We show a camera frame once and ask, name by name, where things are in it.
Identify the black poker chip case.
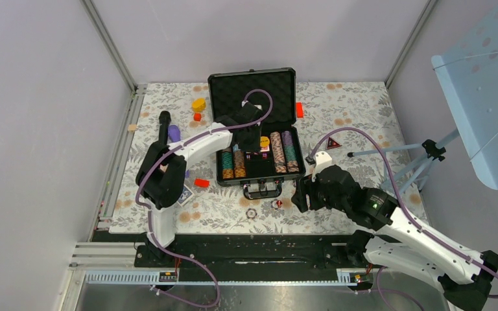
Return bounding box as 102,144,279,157
207,67,305,200

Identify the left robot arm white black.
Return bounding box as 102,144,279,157
135,100,272,266

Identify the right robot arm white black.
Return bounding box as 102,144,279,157
291,165,498,310

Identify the yellow dealer button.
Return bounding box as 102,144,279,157
259,136,270,148

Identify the brown chip stack far left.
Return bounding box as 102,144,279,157
221,151,234,179

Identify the red black triangle card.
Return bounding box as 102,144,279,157
326,137,342,150

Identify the purple chip stack far right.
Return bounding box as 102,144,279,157
281,131,300,172

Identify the small red cube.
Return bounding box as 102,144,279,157
193,113,202,122

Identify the yellow cylinder block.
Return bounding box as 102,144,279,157
191,98,206,113

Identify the poker chip with die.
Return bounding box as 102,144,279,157
271,200,283,210

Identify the red block beside case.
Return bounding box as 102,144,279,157
296,102,304,119

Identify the red rectangular block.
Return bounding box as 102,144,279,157
194,178,211,188

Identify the floral table mat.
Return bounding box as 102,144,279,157
109,82,404,235

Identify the light blue tripod stand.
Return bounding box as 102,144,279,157
346,128,460,194

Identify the poker chip left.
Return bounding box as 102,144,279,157
246,208,257,220

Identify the blue playing card deck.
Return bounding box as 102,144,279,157
176,185,194,206

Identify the black microphone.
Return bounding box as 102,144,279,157
158,110,171,145

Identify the light blue perforated panel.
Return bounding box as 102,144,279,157
431,5,498,190

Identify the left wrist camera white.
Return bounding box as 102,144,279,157
241,100,262,110

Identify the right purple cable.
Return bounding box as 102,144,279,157
308,126,498,311

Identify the purple cable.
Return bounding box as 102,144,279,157
308,126,498,311
135,89,274,309

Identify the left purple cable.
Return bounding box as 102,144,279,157
135,89,274,309

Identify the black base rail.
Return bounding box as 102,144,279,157
93,231,378,282

